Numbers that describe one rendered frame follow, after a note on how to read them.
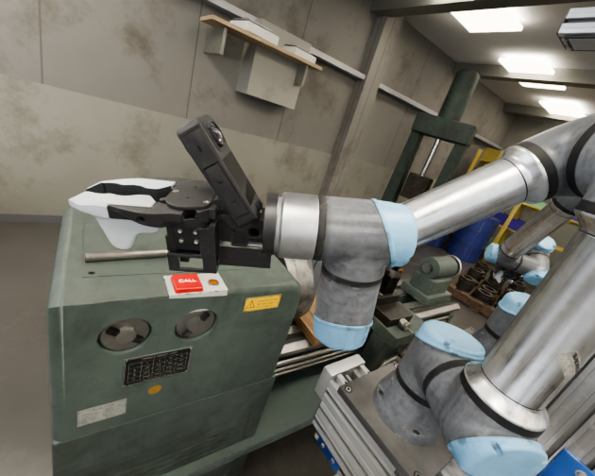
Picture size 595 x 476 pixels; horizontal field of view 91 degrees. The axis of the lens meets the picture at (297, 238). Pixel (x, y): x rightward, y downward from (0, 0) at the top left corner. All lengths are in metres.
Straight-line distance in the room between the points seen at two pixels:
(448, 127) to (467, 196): 4.90
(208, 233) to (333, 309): 0.17
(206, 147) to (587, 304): 0.46
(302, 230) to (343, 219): 0.04
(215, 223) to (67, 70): 3.27
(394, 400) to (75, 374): 0.66
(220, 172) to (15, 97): 3.32
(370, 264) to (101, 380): 0.67
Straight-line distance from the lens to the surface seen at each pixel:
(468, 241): 6.83
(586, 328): 0.50
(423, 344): 0.65
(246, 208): 0.30
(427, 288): 2.01
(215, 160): 0.29
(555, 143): 0.54
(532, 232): 1.26
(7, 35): 3.55
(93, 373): 0.82
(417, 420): 0.73
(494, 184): 0.51
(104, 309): 0.70
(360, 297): 0.35
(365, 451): 0.83
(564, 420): 0.80
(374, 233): 0.31
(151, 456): 1.16
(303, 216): 0.30
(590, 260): 0.48
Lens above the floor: 1.68
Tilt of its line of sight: 22 degrees down
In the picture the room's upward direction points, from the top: 18 degrees clockwise
